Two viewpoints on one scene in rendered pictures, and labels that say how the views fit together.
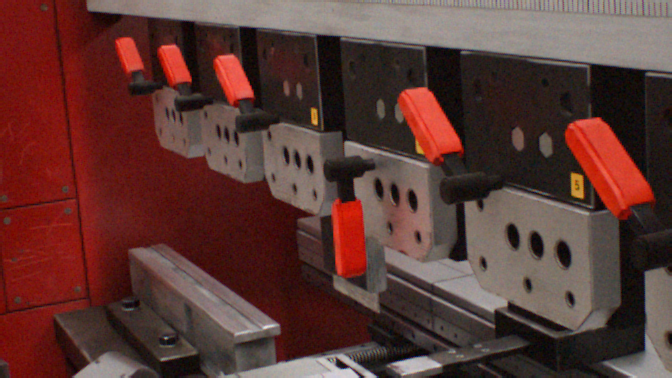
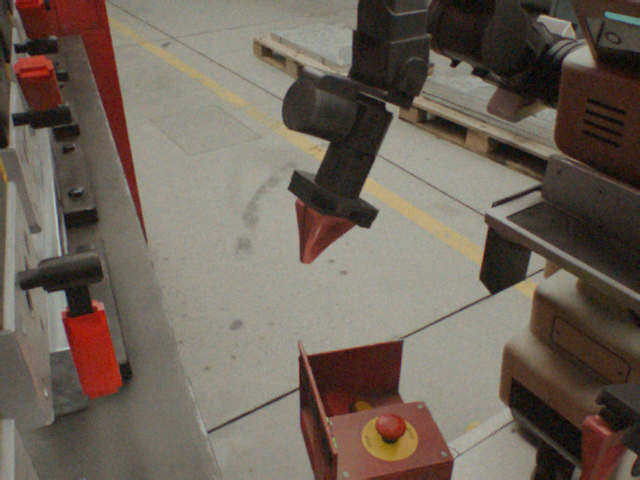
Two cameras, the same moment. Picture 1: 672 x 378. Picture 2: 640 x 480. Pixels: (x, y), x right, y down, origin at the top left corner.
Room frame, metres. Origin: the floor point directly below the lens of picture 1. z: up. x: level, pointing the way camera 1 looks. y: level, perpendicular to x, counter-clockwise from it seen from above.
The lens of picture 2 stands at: (1.21, 0.13, 1.43)
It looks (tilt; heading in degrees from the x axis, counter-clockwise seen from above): 34 degrees down; 181
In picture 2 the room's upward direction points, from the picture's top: straight up
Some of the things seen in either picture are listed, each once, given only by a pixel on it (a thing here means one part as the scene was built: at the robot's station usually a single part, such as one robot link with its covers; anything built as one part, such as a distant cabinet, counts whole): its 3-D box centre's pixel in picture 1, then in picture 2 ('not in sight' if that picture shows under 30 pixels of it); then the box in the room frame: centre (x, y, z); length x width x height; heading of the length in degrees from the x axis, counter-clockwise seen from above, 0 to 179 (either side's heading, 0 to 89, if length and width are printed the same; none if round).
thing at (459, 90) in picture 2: not in sight; (526, 100); (-2.14, 1.21, 0.20); 1.01 x 0.63 x 0.12; 38
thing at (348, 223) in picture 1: (354, 216); (77, 331); (0.96, -0.01, 1.20); 0.04 x 0.02 x 0.10; 113
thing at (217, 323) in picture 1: (197, 314); not in sight; (1.63, 0.21, 0.92); 0.50 x 0.06 x 0.10; 23
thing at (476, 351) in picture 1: (506, 338); not in sight; (1.18, -0.16, 1.01); 0.26 x 0.12 x 0.05; 113
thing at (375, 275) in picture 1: (352, 252); not in sight; (1.12, -0.01, 1.13); 0.10 x 0.02 x 0.10; 23
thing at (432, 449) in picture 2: not in sight; (370, 427); (0.63, 0.19, 0.75); 0.20 x 0.16 x 0.18; 15
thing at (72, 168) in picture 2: not in sight; (75, 179); (0.18, -0.35, 0.89); 0.30 x 0.05 x 0.03; 23
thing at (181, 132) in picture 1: (199, 82); not in sight; (1.51, 0.17, 1.26); 0.15 x 0.09 x 0.17; 23
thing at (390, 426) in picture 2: not in sight; (390, 431); (0.68, 0.21, 0.79); 0.04 x 0.04 x 0.04
